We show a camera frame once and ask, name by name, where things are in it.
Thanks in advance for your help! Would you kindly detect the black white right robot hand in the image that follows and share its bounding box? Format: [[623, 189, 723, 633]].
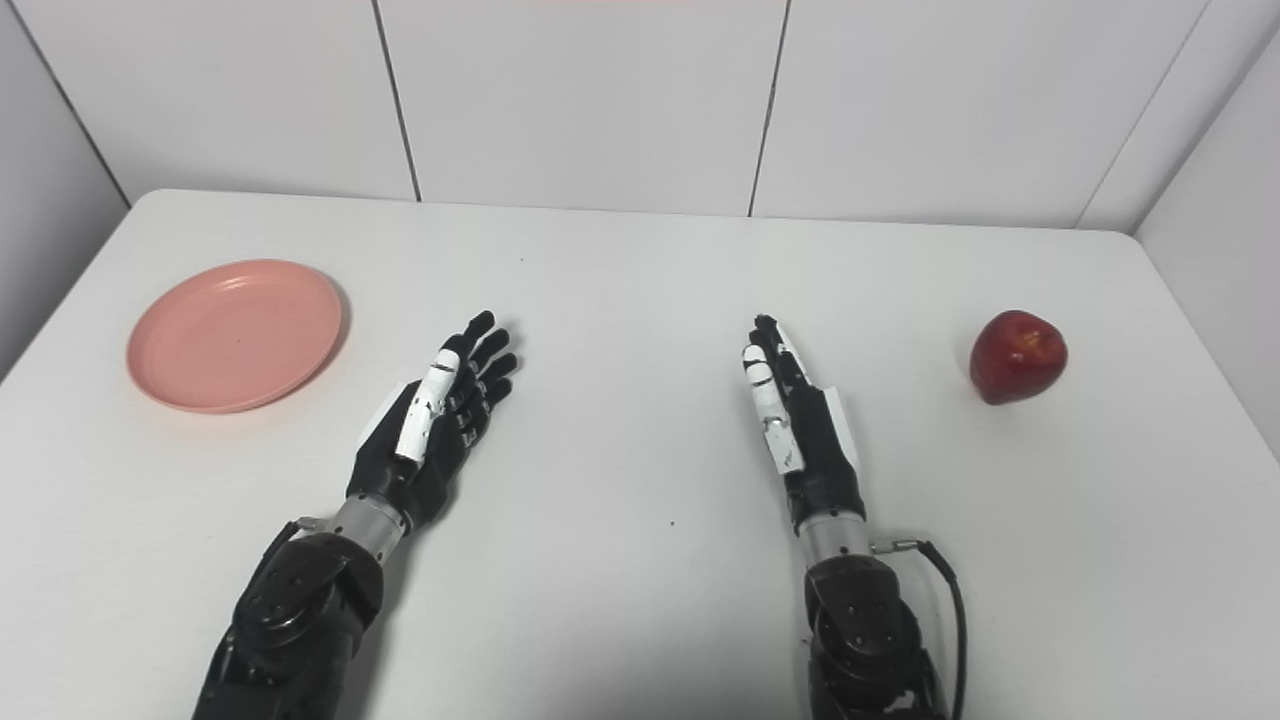
[[741, 314, 867, 531]]

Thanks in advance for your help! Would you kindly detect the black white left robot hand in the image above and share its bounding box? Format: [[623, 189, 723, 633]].
[[346, 310, 521, 533]]

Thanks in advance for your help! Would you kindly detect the red apple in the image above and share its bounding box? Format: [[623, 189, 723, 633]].
[[968, 309, 1069, 406]]

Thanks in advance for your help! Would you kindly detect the pink round plate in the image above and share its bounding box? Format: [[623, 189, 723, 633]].
[[126, 259, 343, 415]]

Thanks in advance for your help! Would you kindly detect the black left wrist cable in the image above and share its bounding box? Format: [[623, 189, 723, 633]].
[[262, 516, 333, 566]]

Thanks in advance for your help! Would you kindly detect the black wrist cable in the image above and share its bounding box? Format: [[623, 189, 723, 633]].
[[262, 516, 333, 566], [870, 538, 969, 720]]

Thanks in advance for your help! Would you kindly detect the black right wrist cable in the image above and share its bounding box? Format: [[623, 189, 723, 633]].
[[870, 538, 969, 720]]

